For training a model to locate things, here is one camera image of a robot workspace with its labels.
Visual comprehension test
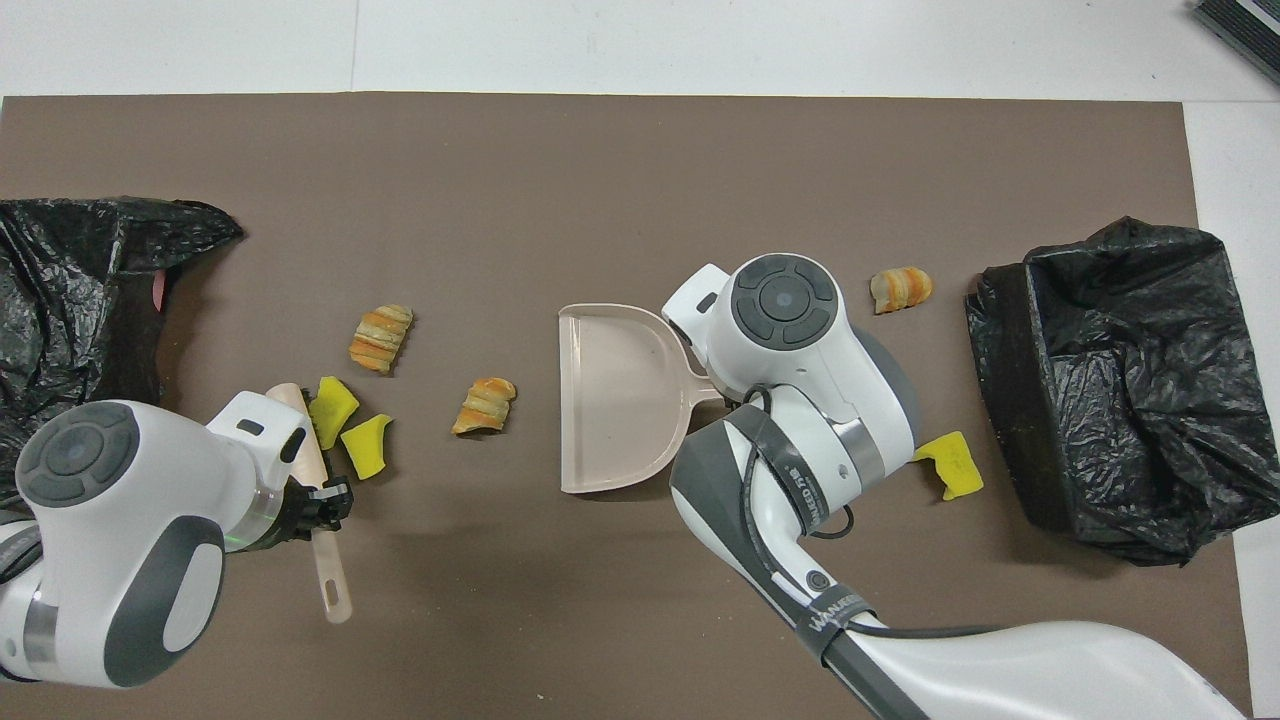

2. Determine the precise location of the dark ridged panel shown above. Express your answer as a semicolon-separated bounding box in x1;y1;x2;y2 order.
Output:
1192;0;1280;86

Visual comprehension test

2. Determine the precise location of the striped croissant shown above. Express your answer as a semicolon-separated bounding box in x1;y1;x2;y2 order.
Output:
869;266;934;316
348;304;415;376
451;377;518;436

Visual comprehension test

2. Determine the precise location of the black bag lined bin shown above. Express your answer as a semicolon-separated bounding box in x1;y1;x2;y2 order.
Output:
964;216;1280;568
0;196;245;511

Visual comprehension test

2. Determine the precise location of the beige hand brush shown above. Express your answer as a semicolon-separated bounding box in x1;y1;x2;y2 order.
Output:
265;383;354;625

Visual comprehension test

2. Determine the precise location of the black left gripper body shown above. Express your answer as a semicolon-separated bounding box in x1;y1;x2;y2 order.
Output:
265;478;324;549

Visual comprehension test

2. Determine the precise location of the brown table mat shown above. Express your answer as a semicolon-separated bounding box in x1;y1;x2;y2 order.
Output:
0;92;1254;720

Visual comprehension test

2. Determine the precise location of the beige plastic dustpan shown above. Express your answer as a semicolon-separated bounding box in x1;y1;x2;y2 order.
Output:
557;303;726;495

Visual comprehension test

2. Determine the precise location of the yellow green sponge piece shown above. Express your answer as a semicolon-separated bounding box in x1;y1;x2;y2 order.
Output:
307;376;360;451
340;413;394;481

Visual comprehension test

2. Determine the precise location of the notched yellow sponge piece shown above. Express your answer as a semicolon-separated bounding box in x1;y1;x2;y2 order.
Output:
912;430;985;502

